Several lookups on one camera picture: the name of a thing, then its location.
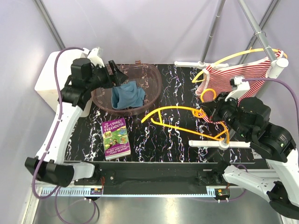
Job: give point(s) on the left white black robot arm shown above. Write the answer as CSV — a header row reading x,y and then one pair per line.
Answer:
x,y
48,165

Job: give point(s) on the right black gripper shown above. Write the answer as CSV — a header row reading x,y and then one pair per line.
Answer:
x,y
211,108

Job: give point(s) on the white grey clothes rack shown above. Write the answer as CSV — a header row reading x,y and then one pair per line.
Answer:
x,y
258,40

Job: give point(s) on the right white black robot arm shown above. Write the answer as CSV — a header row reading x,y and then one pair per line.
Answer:
x,y
250,119

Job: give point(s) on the red white striped top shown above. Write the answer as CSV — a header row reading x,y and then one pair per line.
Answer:
x,y
215,80

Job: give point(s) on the orange plastic hanger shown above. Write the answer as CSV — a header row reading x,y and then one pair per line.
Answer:
x,y
177,116

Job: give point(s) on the brown transparent oval basket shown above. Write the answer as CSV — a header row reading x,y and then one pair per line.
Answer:
x,y
146,76

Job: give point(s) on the yellow plastic hanger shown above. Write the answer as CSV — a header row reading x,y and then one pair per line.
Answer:
x,y
196,78

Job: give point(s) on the blue tank top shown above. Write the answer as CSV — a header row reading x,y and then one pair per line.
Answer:
x,y
127,95

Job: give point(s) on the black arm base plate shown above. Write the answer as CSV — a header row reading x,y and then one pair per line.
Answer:
x,y
154,179

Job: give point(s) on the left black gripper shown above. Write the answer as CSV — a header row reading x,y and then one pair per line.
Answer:
x,y
118,77

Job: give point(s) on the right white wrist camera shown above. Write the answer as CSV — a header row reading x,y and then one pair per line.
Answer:
x,y
239,88

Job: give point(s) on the black marble pattern mat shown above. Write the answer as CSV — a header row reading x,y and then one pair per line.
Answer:
x,y
161,139

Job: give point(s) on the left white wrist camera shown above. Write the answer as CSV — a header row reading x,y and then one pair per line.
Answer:
x,y
94,56

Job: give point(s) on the purple treehouse book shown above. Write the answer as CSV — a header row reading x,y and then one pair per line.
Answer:
x,y
115,139

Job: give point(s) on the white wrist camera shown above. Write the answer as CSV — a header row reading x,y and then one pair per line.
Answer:
x,y
94,56
239,88

